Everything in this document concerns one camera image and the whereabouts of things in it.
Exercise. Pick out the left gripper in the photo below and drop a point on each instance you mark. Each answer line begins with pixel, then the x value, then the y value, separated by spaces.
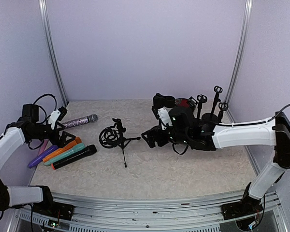
pixel 55 141

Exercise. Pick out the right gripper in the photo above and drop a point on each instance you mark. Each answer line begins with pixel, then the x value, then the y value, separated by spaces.
pixel 156 131

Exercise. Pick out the teal head microphone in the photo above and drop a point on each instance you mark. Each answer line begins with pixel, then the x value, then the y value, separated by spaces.
pixel 65 154

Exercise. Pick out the pink microphone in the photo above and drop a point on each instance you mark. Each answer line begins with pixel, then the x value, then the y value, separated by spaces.
pixel 43 147

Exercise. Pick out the rhinestone silver-head microphone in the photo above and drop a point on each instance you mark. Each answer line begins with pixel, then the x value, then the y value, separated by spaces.
pixel 80 121

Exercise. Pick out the black tripod microphone stand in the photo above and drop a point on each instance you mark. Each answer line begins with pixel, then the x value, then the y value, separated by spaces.
pixel 113 136

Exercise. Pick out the black microphone orange end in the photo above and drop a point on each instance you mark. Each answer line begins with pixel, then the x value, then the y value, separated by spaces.
pixel 85 152

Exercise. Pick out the black tall round-base stand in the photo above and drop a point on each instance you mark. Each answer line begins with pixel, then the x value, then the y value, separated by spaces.
pixel 160 101

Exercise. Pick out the purple microphone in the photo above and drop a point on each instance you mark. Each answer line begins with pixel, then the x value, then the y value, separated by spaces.
pixel 41 156

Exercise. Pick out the black short stand purple mic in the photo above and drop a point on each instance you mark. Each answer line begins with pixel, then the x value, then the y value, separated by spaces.
pixel 201 99

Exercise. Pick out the black short stand orange mic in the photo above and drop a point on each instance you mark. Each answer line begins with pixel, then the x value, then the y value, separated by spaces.
pixel 223 106

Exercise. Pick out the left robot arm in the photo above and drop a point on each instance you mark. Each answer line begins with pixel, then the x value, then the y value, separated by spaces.
pixel 23 131

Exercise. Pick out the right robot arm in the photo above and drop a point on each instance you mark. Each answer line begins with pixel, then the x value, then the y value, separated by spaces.
pixel 179 126

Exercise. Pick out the red floral plate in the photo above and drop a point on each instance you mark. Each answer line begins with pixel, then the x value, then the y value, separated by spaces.
pixel 182 102

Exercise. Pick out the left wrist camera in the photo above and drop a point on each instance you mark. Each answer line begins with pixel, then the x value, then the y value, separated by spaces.
pixel 53 118

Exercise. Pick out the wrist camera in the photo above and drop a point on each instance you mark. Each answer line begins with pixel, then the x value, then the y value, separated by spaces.
pixel 53 118
pixel 164 118

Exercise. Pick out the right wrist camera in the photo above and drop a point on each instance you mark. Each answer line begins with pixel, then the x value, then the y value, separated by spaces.
pixel 164 118

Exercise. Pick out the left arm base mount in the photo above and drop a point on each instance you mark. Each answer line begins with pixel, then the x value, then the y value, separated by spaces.
pixel 51 208

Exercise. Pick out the aluminium front rail frame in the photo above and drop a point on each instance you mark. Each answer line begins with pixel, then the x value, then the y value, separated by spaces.
pixel 200 214

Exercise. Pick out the right aluminium corner post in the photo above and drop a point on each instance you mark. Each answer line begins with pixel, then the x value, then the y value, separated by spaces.
pixel 240 50

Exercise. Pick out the aluminium corner post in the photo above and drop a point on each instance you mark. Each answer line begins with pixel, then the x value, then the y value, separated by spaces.
pixel 51 51
pixel 240 50

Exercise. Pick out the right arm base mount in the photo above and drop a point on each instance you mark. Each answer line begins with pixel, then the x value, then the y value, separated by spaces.
pixel 241 208

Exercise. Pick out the left aluminium corner post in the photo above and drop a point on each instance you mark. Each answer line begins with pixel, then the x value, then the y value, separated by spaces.
pixel 51 51

